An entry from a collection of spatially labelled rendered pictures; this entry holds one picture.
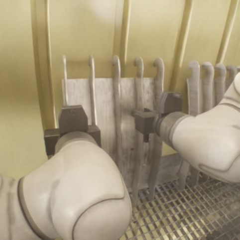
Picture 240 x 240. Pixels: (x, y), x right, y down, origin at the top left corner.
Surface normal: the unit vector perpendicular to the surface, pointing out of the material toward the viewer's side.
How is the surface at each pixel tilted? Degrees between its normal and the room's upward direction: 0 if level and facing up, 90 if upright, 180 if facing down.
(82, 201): 23
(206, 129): 34
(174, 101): 77
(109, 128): 72
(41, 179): 27
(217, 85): 90
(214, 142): 55
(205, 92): 90
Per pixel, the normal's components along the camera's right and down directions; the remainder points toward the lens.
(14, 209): 0.02, -0.53
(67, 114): 0.35, 0.26
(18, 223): 0.18, -0.23
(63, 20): 0.34, 0.47
